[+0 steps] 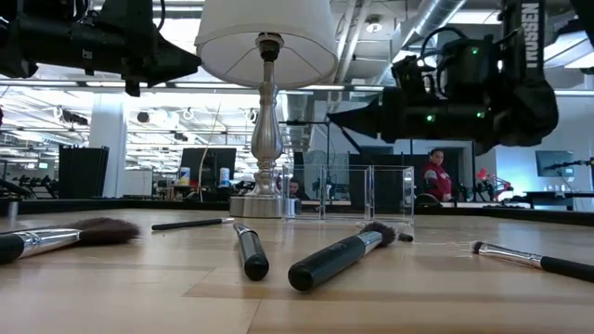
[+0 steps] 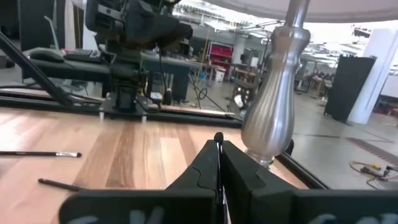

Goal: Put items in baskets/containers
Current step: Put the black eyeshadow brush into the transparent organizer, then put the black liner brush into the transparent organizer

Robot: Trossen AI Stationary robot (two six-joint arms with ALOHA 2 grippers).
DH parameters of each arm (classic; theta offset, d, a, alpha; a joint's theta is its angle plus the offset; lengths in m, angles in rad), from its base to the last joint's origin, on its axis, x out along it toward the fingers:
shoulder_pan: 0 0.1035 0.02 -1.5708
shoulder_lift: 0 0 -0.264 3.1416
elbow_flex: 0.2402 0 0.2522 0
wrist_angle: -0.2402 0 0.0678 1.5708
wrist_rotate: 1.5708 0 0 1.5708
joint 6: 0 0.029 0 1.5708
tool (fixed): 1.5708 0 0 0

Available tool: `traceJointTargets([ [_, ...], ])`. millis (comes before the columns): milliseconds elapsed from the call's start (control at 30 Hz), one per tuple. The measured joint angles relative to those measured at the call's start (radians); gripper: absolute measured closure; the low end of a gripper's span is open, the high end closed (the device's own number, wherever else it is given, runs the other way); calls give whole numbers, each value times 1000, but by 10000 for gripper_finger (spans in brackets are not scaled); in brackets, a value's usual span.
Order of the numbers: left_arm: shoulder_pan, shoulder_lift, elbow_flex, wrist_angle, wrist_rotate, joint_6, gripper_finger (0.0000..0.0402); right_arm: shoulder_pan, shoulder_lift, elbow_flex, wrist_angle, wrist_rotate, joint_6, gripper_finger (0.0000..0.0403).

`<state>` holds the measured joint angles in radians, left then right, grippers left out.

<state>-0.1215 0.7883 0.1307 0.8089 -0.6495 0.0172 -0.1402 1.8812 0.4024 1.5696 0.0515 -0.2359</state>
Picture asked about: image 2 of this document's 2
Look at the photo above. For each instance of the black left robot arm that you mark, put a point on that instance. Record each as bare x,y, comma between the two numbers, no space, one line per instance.
130,25

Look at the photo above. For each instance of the red shelf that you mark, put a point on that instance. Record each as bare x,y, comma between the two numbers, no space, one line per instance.
220,56

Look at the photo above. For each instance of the silver lamp base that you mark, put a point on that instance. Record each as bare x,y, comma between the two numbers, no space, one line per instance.
270,118

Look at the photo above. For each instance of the flat brush with silver ferrule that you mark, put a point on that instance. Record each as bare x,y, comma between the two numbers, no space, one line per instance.
31,153

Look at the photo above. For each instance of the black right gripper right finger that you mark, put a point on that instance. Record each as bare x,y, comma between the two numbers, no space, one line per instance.
311,208

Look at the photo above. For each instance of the black panel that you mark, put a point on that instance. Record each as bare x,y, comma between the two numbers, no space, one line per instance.
348,90

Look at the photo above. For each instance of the thin black brush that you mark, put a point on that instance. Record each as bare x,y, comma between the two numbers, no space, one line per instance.
59,184

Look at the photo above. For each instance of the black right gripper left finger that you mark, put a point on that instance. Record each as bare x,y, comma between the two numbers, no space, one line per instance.
140,208

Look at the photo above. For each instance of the white lampshade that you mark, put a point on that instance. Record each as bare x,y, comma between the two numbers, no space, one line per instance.
342,11

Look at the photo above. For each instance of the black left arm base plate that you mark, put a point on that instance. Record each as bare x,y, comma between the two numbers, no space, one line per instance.
109,110

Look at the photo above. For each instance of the white pillar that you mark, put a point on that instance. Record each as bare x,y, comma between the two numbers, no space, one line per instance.
373,77

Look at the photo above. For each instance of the thin brush with dark tip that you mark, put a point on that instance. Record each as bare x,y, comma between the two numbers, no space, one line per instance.
219,137

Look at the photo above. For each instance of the black metal table frame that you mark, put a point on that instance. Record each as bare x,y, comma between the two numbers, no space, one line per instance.
186,117

